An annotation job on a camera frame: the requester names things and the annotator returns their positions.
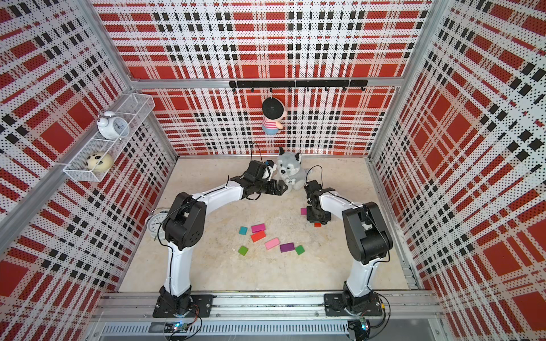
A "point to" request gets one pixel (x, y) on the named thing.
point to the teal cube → (242, 230)
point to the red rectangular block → (318, 224)
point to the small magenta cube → (303, 211)
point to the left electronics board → (178, 327)
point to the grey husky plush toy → (291, 170)
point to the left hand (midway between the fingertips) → (283, 185)
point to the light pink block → (272, 243)
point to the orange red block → (258, 236)
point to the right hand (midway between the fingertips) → (320, 218)
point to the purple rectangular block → (286, 247)
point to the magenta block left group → (257, 228)
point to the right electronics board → (365, 325)
